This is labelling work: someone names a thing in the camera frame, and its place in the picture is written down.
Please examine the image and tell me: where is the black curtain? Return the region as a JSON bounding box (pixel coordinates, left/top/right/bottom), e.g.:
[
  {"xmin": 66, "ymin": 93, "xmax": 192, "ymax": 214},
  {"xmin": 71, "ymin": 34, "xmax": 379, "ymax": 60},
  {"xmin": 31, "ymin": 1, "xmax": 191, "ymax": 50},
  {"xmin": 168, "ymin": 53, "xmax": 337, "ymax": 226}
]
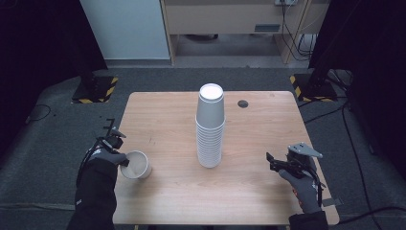
[
  {"xmin": 0, "ymin": 0, "xmax": 109, "ymax": 164},
  {"xmin": 307, "ymin": 0, "xmax": 406, "ymax": 181}
]

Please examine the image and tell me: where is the single white paper cup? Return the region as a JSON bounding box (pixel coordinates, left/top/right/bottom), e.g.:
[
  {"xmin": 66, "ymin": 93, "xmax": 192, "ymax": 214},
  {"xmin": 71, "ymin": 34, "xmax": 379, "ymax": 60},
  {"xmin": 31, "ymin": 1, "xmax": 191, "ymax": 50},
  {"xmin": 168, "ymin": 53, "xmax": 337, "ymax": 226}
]
[{"xmin": 119, "ymin": 149, "xmax": 153, "ymax": 180}]

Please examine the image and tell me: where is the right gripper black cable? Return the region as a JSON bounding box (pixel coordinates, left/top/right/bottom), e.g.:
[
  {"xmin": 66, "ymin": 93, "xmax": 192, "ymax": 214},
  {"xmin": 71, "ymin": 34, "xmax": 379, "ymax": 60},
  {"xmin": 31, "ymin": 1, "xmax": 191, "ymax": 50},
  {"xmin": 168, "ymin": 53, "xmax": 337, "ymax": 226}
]
[{"xmin": 307, "ymin": 171, "xmax": 327, "ymax": 208}]

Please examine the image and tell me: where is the grey tape strip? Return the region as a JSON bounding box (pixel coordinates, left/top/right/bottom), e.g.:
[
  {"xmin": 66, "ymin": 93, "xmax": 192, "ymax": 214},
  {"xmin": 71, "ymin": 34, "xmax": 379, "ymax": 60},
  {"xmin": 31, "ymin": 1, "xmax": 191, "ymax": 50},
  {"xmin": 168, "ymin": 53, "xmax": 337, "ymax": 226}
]
[{"xmin": 322, "ymin": 197, "xmax": 344, "ymax": 208}]

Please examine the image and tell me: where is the thick black floor cable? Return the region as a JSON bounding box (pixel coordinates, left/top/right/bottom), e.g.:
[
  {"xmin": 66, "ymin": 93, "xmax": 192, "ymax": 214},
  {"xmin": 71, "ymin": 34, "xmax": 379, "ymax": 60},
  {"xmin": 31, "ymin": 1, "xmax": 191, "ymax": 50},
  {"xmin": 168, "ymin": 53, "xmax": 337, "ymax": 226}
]
[{"xmin": 303, "ymin": 68, "xmax": 406, "ymax": 226}]

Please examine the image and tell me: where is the white panel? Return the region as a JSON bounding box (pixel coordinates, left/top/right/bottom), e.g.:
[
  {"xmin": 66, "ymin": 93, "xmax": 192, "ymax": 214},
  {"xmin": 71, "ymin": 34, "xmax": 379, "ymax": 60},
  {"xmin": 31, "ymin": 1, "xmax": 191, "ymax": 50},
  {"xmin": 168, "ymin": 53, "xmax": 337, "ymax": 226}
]
[{"xmin": 79, "ymin": 0, "xmax": 171, "ymax": 61}]

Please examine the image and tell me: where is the person's right hand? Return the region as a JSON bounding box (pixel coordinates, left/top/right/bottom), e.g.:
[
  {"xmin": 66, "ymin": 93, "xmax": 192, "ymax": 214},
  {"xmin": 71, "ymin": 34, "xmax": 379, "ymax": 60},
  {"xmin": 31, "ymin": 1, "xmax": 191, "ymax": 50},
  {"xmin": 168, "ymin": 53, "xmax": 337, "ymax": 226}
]
[{"xmin": 278, "ymin": 168, "xmax": 323, "ymax": 215}]

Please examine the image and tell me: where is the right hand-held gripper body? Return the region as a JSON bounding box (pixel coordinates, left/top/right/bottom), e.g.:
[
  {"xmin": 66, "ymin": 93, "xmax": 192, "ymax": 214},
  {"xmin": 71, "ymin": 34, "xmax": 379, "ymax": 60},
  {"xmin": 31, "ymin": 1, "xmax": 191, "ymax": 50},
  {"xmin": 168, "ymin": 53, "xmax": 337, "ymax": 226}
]
[{"xmin": 280, "ymin": 142, "xmax": 324, "ymax": 180}]

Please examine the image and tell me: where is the thin black floor cable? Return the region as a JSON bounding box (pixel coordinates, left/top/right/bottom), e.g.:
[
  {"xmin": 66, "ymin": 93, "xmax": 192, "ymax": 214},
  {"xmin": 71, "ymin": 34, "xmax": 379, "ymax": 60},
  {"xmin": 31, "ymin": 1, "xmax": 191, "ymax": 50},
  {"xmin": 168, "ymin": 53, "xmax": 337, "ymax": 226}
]
[{"xmin": 25, "ymin": 103, "xmax": 53, "ymax": 125}]

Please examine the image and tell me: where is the black cable bundle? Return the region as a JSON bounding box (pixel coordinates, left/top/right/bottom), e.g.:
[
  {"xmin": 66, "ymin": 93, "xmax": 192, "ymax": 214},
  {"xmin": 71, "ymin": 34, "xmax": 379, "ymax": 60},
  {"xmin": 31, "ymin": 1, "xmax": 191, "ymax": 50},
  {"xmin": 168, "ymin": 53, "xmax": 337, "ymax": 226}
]
[{"xmin": 280, "ymin": 0, "xmax": 318, "ymax": 62}]

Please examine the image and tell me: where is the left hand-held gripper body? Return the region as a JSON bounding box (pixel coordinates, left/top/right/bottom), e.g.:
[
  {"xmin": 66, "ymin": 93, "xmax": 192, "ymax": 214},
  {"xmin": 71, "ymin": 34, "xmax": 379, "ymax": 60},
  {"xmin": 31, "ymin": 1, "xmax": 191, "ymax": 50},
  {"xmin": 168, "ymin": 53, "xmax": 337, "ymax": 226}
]
[{"xmin": 95, "ymin": 126, "xmax": 127, "ymax": 151}]

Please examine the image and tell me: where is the person's left hand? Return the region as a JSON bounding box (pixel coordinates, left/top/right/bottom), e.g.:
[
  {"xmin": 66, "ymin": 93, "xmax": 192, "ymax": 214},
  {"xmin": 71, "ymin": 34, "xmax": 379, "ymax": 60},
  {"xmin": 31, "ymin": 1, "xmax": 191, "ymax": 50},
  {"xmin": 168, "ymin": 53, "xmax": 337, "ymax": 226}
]
[{"xmin": 86, "ymin": 147, "xmax": 129, "ymax": 168}]

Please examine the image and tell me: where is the striped stand base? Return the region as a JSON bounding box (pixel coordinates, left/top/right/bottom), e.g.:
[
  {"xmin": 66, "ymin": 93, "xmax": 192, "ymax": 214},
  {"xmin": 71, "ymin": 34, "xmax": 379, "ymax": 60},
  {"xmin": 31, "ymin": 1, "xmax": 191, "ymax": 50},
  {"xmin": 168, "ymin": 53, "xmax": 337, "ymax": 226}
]
[
  {"xmin": 289, "ymin": 73, "xmax": 339, "ymax": 104},
  {"xmin": 71, "ymin": 75, "xmax": 120, "ymax": 104}
]

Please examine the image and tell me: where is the stack of white paper cups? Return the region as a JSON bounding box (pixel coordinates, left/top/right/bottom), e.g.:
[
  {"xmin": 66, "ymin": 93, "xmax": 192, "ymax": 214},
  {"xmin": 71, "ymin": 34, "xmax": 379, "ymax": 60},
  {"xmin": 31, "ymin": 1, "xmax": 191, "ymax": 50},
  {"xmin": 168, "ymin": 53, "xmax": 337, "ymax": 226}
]
[{"xmin": 194, "ymin": 82, "xmax": 227, "ymax": 169}]

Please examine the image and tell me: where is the beige wooden cabinet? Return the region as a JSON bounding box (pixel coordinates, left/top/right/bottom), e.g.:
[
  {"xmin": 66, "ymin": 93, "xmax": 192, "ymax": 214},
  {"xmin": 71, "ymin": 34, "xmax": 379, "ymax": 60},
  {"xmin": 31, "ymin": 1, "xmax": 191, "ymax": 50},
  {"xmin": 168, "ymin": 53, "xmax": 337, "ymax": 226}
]
[{"xmin": 159, "ymin": 0, "xmax": 329, "ymax": 65}]

